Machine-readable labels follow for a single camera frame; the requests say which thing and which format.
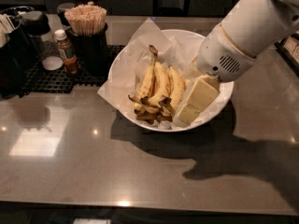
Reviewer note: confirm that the black grid mat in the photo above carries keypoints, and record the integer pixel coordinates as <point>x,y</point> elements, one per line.
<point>57,81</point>

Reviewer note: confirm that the dark lidded jar behind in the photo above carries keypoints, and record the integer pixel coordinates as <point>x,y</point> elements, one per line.
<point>61,9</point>

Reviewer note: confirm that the white bowl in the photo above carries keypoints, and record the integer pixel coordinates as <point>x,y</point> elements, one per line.
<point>124,66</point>

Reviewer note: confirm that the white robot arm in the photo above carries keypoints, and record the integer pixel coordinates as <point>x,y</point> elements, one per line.
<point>254,25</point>

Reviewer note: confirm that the small brown sauce bottle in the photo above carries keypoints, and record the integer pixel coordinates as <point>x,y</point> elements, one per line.
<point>67,52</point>

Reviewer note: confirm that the black tray at right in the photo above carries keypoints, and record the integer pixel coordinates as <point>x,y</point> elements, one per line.
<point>288,48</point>

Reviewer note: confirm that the glass sugar jar black lid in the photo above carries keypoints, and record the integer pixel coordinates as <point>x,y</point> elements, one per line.
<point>36,25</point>

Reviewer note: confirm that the bundle of wooden stir sticks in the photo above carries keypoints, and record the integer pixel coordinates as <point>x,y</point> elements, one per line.
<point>86,19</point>

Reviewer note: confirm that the black cup holding sticks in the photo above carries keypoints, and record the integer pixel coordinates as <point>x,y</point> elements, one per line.
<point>92,50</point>

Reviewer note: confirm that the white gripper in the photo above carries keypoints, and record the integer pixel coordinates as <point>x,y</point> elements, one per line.
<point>223,56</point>

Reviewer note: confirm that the white parchment paper liner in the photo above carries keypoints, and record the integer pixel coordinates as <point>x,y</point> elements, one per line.
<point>130,66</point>

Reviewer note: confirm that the black container at left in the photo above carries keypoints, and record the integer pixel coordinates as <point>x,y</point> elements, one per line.
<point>17,52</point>

